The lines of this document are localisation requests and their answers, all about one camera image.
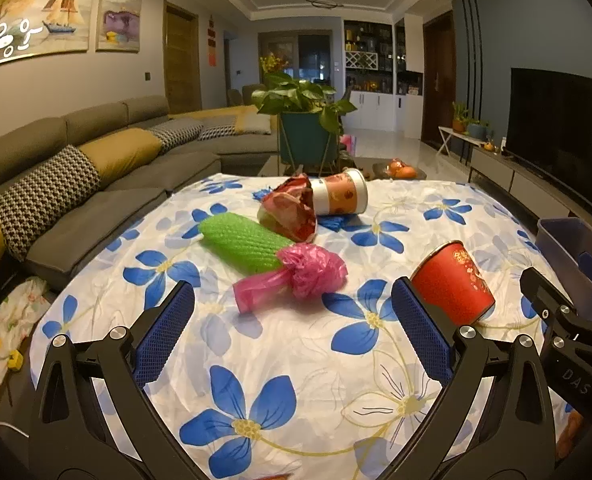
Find grey plastic bin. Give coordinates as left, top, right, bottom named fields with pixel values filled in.
left=536, top=217, right=592, bottom=323

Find red paper cup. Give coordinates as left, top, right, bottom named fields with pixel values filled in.
left=410, top=241, right=497, bottom=328

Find glass sliding door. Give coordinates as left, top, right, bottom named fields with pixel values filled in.
left=258, top=31, right=334, bottom=86

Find light wooden door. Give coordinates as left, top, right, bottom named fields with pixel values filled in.
left=163, top=0, right=202, bottom=116

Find blue floral tablecloth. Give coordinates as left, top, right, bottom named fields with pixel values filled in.
left=28, top=172, right=584, bottom=480

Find green leafy plant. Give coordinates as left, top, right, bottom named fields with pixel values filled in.
left=251, top=71, right=358, bottom=133

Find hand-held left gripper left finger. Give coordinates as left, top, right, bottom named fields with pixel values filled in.
left=28, top=280, right=197, bottom=480

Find pink plastic bag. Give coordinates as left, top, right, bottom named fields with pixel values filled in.
left=232, top=242, right=349, bottom=315

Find small houndstooth cushion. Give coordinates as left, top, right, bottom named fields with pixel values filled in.
left=148, top=119, right=204, bottom=155

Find white orange paper cup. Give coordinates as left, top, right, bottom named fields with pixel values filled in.
left=310, top=168, right=369, bottom=217

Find oranges on plate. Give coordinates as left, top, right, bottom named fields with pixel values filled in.
left=386, top=158, right=419, bottom=180

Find large houndstooth cushion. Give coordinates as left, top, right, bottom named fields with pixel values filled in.
left=0, top=144, right=102, bottom=263

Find purple wall painting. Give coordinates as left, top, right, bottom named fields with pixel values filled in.
left=95, top=0, right=143, bottom=53

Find floral cloth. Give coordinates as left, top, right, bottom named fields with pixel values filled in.
left=0, top=276, right=49, bottom=403

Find red wrapper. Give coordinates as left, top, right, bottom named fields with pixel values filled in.
left=258, top=172, right=319, bottom=243

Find dark coffee table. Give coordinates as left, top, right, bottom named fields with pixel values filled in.
left=256, top=155, right=428, bottom=182

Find grey television cabinet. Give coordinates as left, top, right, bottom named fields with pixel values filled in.
left=468, top=142, right=592, bottom=241

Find yellow grey pillow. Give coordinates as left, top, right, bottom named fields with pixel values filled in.
left=236, top=110, right=273, bottom=136

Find yellow flowers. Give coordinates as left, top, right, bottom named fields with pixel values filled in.
left=260, top=52, right=289, bottom=77

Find teal plant pot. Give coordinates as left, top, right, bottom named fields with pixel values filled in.
left=278, top=110, right=344, bottom=166

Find white side table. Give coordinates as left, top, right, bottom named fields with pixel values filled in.
left=437, top=126, right=473, bottom=163

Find white display cabinet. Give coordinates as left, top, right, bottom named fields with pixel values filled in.
left=343, top=20, right=424, bottom=132

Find black television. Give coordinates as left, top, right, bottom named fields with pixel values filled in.
left=506, top=66, right=592, bottom=196

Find sailboat wall painting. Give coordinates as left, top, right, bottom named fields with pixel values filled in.
left=0, top=0, right=99, bottom=73

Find dark wooden door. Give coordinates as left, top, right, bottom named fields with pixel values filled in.
left=422, top=10, right=457, bottom=143

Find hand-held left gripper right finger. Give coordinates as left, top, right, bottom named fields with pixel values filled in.
left=391, top=276, right=567, bottom=480

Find green foam net sleeve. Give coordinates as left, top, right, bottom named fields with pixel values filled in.
left=198, top=212, right=294, bottom=276

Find grey sectional sofa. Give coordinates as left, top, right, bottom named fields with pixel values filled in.
left=0, top=94, right=279, bottom=311

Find patterned grey cushion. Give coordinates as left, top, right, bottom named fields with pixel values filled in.
left=196, top=117, right=239, bottom=142

